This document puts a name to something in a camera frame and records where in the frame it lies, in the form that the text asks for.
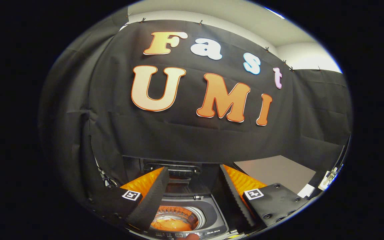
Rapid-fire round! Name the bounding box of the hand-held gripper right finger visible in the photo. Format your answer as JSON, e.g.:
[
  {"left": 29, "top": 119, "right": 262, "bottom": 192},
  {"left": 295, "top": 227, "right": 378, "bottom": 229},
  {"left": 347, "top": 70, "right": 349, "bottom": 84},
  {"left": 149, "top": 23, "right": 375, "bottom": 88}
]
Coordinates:
[{"left": 219, "top": 164, "right": 310, "bottom": 231}]

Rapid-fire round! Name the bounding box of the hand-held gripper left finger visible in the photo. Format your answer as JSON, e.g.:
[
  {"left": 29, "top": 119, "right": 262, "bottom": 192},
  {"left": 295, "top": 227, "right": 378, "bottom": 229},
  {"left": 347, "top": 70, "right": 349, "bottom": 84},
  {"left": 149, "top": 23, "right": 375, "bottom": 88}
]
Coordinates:
[{"left": 85, "top": 167, "right": 170, "bottom": 231}]

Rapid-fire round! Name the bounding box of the yellow polo shirt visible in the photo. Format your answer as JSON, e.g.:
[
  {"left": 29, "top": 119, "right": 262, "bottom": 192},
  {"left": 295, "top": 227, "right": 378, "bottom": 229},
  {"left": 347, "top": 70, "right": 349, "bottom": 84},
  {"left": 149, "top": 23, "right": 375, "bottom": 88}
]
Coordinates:
[{"left": 150, "top": 213, "right": 193, "bottom": 232}]

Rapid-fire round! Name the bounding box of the white paper sheet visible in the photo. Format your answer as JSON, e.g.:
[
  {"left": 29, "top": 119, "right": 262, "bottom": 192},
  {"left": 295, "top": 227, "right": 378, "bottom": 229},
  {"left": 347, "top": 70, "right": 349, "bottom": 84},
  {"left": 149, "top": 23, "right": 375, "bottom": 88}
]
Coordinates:
[{"left": 298, "top": 183, "right": 316, "bottom": 198}]

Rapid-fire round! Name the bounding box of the black backdrop cloth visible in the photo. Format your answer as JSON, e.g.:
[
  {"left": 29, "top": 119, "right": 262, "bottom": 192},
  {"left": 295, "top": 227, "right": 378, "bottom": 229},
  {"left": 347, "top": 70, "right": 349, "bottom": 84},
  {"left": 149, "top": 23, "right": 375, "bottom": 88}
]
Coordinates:
[{"left": 38, "top": 7, "right": 353, "bottom": 200}]

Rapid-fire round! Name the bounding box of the bundle of cables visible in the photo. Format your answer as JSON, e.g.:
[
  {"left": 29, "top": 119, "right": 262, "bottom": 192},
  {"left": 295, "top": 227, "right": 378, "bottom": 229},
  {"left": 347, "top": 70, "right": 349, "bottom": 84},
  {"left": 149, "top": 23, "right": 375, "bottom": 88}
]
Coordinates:
[{"left": 96, "top": 163, "right": 113, "bottom": 188}]

